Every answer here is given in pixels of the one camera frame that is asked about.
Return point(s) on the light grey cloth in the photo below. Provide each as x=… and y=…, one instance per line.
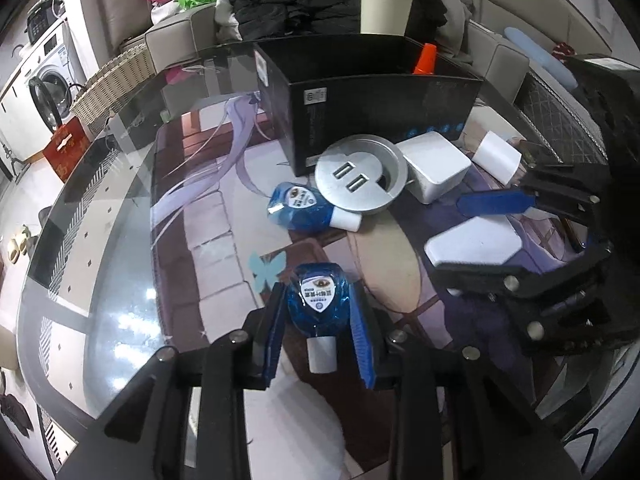
x=227, y=20

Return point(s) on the blue bottle with white cap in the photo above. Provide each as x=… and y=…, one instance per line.
x=300, y=205
x=320, y=305

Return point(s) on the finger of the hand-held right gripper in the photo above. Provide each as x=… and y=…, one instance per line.
x=500, y=277
x=495, y=203

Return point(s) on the beige slipper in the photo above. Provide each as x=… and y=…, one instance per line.
x=16, y=252

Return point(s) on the beige grey sofa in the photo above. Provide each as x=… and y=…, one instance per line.
x=180, y=35

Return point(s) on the grey garment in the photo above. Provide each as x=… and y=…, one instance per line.
x=457, y=20

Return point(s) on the dark shoe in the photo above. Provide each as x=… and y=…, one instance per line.
x=15, y=410

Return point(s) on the white power adapter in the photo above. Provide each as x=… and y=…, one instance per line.
x=435, y=162

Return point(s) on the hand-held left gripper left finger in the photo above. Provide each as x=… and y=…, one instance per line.
x=275, y=330

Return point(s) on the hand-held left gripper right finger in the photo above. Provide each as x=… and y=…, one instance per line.
x=362, y=340

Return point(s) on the green packet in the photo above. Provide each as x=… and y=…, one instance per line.
x=192, y=1

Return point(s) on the orange tipped tube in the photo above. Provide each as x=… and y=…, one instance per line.
x=426, y=60

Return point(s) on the cream cup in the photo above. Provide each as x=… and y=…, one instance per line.
x=382, y=12

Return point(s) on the red paper bag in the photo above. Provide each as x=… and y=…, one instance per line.
x=65, y=152

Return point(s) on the pile of black clothes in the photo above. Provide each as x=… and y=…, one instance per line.
x=300, y=5

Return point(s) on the light blue tube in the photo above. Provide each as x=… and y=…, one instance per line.
x=530, y=50

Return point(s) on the beige pillow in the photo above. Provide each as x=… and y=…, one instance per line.
x=125, y=10

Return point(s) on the small white charger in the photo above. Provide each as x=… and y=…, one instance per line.
x=495, y=155

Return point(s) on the white plastic bag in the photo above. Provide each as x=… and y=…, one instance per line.
x=167, y=12

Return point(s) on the round silver socket panel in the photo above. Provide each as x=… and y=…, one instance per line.
x=350, y=170

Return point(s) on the black and white appliance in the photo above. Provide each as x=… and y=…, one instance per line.
x=42, y=20

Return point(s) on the printed desk mat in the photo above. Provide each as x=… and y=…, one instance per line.
x=220, y=220

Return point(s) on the black storage box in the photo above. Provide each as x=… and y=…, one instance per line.
x=350, y=105

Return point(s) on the black quilted chair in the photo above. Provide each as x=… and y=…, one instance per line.
x=555, y=110

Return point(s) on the red item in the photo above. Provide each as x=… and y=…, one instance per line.
x=565, y=51

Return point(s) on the white washing machine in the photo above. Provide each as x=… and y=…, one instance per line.
x=55, y=55

